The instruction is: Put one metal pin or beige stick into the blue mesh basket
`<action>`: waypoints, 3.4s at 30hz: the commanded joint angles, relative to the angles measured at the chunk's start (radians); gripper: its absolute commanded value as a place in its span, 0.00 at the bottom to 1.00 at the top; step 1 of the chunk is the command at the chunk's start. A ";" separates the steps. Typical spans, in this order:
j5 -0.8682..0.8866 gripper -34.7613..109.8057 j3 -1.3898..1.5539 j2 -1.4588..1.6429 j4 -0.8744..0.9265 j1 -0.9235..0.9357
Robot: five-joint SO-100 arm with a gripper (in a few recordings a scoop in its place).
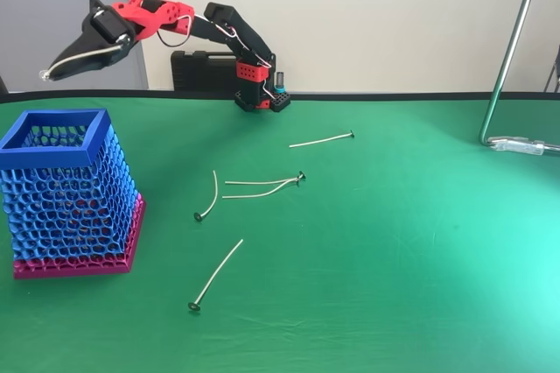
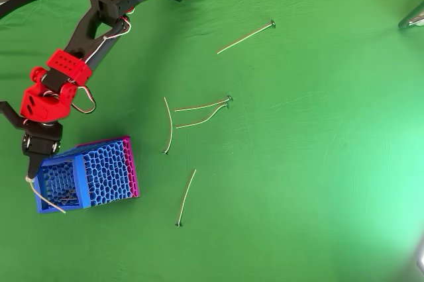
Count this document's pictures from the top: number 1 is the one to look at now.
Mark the green cloth with black rim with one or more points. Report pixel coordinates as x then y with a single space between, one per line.
394 237

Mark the black plastic tool case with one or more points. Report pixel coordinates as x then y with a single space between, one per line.
201 73

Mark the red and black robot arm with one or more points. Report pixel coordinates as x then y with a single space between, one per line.
245 40

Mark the chrome metal stand tube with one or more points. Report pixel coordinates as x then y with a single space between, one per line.
516 31

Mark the blue and magenta mesh basket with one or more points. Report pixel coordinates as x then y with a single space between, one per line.
65 198

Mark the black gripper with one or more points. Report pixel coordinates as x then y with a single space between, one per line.
97 41

